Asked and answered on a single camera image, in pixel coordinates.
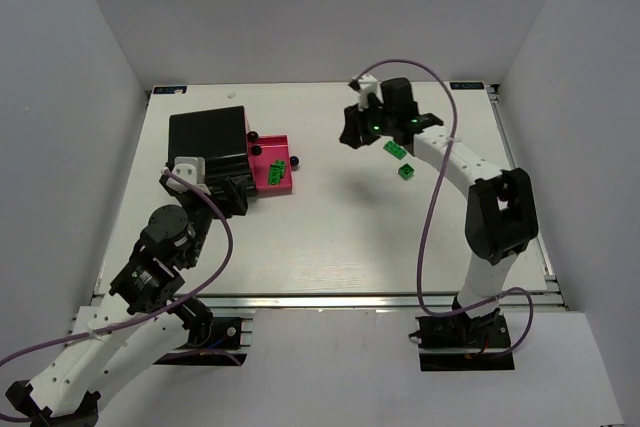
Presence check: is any blue table label left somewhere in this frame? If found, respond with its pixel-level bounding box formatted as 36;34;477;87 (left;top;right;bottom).
152;85;187;95

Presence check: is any green small square lego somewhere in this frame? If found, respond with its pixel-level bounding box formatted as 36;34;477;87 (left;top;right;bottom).
398;163;415;181

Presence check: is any green lego brick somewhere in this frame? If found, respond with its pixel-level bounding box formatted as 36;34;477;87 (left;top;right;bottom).
268;162;282;185

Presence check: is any blue table label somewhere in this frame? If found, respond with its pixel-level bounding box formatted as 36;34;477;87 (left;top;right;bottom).
449;81;485;90
152;85;187;95

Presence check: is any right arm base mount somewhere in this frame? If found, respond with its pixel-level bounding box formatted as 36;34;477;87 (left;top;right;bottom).
408;310;515;372

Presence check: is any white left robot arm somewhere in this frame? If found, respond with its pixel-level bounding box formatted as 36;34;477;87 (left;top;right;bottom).
6;164;232;426

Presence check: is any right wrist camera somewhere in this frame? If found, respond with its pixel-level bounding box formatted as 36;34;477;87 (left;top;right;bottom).
348;73;378;111

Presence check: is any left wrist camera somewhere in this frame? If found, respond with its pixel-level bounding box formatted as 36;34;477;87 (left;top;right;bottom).
162;156;210;195

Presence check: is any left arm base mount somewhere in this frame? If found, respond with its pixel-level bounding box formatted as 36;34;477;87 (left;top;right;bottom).
155;306;255;367

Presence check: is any black drawer cabinet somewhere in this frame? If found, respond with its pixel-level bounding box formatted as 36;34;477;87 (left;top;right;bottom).
167;106;257;197

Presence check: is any blue table label right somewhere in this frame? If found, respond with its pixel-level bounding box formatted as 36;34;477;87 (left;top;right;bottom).
449;81;485;90

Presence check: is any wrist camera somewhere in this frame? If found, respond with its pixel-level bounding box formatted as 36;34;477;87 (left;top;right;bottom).
162;156;210;195
348;73;378;111

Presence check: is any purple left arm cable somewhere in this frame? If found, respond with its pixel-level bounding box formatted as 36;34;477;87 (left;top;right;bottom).
0;169;235;422

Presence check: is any green curved four-stud lego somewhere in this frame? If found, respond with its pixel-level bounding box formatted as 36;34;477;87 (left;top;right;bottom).
275;159;287;179

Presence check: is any black top drawer knob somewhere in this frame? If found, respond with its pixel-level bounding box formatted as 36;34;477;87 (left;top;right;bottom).
247;131;259;143

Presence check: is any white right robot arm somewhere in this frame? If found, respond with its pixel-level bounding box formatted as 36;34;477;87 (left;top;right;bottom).
340;74;539;320

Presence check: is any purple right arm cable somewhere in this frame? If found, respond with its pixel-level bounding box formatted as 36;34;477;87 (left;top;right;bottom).
357;59;535;359

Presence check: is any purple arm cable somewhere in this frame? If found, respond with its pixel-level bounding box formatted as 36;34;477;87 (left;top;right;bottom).
357;59;535;359
0;169;235;422

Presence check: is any green four-stud long lego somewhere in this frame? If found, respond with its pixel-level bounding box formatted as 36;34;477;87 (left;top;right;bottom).
383;141;407;160

